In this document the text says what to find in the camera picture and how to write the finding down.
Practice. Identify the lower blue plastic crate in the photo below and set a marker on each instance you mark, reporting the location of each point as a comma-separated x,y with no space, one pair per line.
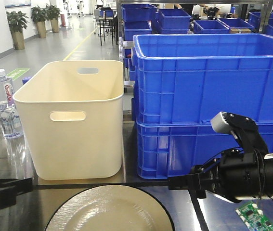
167,151

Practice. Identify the potted plant in vase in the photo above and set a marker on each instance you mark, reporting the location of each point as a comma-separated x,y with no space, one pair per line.
17,21

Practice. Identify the clear water bottle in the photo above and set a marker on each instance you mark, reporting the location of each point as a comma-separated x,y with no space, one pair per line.
9,118

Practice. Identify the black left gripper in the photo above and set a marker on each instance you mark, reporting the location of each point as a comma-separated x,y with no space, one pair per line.
8,187

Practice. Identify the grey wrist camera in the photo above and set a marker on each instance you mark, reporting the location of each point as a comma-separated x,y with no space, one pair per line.
244,130

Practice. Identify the green circuit board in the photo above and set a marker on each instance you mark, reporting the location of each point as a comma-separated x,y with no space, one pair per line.
253,217

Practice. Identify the cream plastic bin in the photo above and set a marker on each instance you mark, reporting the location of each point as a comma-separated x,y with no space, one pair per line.
72,117

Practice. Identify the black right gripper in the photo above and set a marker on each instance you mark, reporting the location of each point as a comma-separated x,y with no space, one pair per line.
235,176

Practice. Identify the large blue plastic crate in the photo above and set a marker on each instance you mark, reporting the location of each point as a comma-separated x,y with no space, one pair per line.
188,79

